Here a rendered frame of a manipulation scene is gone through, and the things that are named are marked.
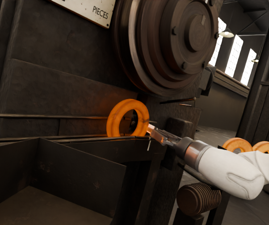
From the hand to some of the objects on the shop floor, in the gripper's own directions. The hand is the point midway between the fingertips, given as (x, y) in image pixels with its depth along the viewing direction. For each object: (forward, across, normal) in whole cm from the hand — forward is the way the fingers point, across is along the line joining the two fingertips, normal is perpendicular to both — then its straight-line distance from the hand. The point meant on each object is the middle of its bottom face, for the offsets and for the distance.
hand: (149, 128), depth 84 cm
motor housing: (-19, +32, -73) cm, 82 cm away
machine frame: (+38, -1, -78) cm, 87 cm away
